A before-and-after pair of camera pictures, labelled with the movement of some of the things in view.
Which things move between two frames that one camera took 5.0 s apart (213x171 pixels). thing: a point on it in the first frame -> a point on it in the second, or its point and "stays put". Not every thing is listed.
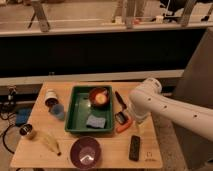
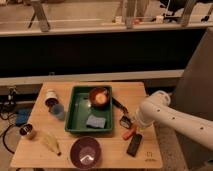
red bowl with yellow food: x=99 y=97 stays put
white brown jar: x=51 y=98 stays put
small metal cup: x=26 y=129 stays put
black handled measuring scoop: x=121 y=116 -> x=125 y=120
